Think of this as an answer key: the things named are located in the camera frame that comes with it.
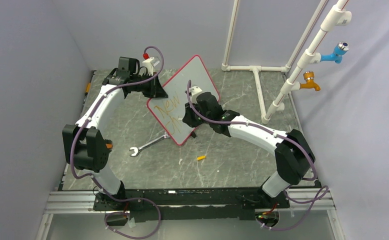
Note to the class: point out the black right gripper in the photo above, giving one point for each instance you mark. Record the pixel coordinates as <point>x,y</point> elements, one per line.
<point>188,118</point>

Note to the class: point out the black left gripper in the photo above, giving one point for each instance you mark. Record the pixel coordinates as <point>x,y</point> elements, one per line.
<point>156,90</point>

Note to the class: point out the yellow marker cap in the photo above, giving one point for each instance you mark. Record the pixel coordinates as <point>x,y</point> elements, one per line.
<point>200,158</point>

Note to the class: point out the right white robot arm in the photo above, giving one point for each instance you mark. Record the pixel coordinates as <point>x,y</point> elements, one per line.
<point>293,155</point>

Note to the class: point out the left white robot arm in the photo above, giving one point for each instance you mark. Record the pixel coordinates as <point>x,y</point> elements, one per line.
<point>86,150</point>

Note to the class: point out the silver wrench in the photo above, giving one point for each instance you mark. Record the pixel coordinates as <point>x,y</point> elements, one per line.
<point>136,150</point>

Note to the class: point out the orange black hex key set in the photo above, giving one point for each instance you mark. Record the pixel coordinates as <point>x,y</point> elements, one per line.
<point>109,146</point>

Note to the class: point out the orange tap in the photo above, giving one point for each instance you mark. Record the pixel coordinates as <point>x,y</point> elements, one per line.
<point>310,83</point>

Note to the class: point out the blue tap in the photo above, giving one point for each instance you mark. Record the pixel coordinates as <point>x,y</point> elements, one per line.
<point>337,55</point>

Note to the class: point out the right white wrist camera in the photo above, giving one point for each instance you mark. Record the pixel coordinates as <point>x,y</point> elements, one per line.
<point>194,92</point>

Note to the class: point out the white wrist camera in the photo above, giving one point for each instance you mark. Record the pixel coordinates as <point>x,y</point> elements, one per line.
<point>150,62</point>
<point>194,92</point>

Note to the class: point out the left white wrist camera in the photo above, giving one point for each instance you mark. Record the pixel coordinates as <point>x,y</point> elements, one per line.
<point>150,62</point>

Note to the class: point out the orange black tool at wall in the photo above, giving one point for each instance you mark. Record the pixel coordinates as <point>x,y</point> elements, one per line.
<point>87,89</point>

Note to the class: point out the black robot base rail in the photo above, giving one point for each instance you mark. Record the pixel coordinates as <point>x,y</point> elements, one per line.
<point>241,203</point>

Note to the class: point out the aluminium frame rail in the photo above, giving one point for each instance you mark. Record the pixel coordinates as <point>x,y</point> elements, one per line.
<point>64,202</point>

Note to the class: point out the white pvc pipe frame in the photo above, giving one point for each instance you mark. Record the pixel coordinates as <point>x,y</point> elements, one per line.
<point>279,36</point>

